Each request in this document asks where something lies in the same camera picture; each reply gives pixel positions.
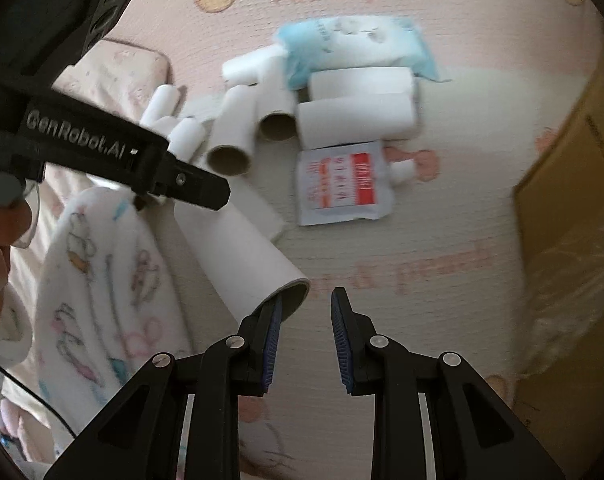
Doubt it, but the white red spout pouch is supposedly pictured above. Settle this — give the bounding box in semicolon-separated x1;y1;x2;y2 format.
295;141;418;226

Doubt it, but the brown cardboard box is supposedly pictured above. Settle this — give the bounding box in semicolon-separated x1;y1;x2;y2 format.
513;47;604;479

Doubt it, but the pink Hello Kitty bed sheet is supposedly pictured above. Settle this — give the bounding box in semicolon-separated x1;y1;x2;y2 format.
42;0;604;480

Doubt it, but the pink floral pillow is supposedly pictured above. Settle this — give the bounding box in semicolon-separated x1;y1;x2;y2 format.
52;40;169;122

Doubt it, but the blue white wipes pack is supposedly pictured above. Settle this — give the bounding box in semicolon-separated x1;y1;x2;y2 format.
274;15;444;90

